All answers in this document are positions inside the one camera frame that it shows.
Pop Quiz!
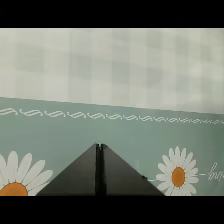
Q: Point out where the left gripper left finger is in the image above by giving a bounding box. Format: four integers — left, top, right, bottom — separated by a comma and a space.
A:
36, 142, 100, 197

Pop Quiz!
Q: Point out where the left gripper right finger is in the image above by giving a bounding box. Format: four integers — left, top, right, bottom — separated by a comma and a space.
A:
99, 143, 165, 197

